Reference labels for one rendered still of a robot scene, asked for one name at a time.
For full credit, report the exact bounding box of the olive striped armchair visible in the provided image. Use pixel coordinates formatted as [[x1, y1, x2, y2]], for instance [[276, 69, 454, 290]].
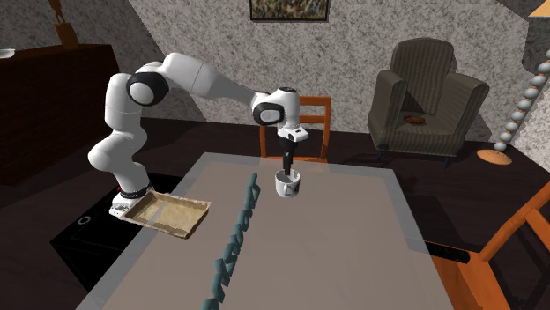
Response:
[[368, 37, 490, 169]]

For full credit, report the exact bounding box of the tan shallow tray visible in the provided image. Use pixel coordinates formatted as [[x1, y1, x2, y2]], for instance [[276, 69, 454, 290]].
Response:
[[118, 190, 212, 240]]

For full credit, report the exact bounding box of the orange wooden chair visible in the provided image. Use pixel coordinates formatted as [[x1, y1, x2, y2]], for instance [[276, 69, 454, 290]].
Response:
[[424, 181, 550, 310], [259, 95, 333, 164]]

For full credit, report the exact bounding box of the black robot stand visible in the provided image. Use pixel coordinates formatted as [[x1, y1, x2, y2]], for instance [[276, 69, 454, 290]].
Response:
[[49, 172, 183, 293]]

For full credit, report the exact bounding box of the white printed mug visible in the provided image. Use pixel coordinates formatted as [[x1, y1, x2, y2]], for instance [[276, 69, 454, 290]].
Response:
[[274, 168, 301, 199]]

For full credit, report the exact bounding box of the beaded floor lamp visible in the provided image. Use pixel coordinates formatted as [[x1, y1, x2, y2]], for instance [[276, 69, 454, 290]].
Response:
[[476, 0, 550, 166]]

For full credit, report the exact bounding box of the teal zigzag strip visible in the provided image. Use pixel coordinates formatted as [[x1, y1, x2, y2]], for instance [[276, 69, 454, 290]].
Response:
[[198, 173, 262, 310]]

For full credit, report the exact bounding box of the table with pale top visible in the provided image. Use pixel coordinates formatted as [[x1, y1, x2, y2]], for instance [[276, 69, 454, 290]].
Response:
[[75, 151, 456, 310]]

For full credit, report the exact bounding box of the framed wall picture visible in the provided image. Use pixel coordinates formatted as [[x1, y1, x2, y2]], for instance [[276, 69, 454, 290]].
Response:
[[249, 0, 331, 23]]

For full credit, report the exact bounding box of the dark wooden sideboard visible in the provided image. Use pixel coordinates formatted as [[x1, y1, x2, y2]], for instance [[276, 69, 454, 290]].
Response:
[[0, 0, 121, 187]]

